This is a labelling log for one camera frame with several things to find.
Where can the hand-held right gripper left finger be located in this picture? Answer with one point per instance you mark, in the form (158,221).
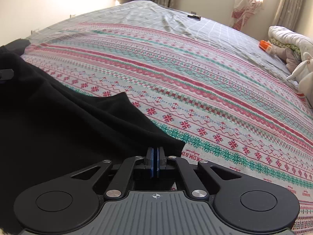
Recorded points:
(151,162)

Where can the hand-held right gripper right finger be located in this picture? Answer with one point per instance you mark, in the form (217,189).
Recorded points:
(158,162)

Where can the black pants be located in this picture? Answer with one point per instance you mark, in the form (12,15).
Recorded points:
(61,127)

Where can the red green patterned blanket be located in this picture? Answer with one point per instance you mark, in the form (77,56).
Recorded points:
(195,90)

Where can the black remote control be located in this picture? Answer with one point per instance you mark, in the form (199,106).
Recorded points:
(194,17)

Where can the grey checked bed sheet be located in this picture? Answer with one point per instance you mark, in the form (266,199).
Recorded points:
(146,12)

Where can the grey folded cloth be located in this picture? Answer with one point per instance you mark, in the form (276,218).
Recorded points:
(288,57)

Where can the white plush rabbit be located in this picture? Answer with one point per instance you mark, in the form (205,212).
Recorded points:
(305,73)

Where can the pink and white hanging cloth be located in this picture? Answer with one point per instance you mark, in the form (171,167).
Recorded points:
(245,9)

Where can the folded white quilt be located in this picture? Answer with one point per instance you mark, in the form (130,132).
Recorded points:
(291,38)

